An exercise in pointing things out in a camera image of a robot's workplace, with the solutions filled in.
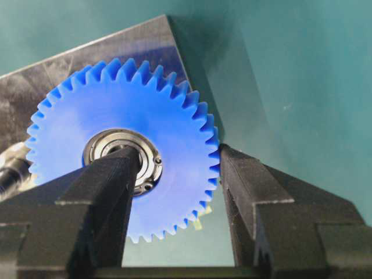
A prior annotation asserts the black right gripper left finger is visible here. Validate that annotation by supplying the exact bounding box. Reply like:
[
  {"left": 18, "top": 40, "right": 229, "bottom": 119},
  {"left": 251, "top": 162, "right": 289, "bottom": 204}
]
[{"left": 1, "top": 146, "right": 140, "bottom": 278}]

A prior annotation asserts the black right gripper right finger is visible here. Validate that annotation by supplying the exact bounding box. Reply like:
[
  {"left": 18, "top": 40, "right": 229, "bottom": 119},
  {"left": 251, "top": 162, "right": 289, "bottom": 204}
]
[{"left": 220, "top": 144, "right": 371, "bottom": 278}]

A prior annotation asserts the large blue plastic gear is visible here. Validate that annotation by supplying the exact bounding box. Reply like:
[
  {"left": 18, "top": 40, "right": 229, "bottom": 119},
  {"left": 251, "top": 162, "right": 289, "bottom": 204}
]
[{"left": 26, "top": 59, "right": 220, "bottom": 243}]

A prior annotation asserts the steel threaded shaft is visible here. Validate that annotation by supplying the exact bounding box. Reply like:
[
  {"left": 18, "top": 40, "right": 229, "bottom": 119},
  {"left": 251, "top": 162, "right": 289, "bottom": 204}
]
[{"left": 1, "top": 142, "right": 31, "bottom": 201}]

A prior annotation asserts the small yellow tape marker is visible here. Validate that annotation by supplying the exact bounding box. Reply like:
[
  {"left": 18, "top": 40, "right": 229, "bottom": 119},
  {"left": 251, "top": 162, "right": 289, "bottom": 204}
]
[{"left": 192, "top": 205, "right": 212, "bottom": 231}]

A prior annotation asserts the grey metal base plate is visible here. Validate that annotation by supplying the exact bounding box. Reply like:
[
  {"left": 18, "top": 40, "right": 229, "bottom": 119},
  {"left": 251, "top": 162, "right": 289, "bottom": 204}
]
[{"left": 0, "top": 14, "right": 193, "bottom": 194}]

